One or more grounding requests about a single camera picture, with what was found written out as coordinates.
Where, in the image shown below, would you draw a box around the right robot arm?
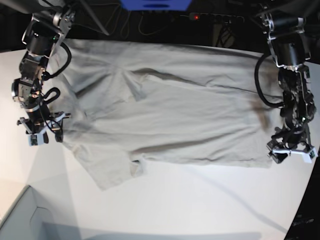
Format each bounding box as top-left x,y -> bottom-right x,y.
11,2 -> 76,146

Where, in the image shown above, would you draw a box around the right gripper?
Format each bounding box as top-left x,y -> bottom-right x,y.
17,105 -> 71,147

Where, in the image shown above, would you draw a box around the beige t-shirt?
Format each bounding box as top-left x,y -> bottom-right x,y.
51,39 -> 282,190

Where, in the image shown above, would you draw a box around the black power strip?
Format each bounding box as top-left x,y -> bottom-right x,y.
180,12 -> 245,24

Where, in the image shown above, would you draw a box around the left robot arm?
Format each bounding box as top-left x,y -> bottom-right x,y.
254,0 -> 320,164

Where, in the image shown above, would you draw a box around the white cable loops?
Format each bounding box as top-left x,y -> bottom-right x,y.
103,9 -> 161,38

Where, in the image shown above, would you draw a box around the blue box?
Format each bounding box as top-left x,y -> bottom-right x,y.
120,0 -> 192,11

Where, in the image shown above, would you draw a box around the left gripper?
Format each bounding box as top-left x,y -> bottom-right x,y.
266,124 -> 318,164

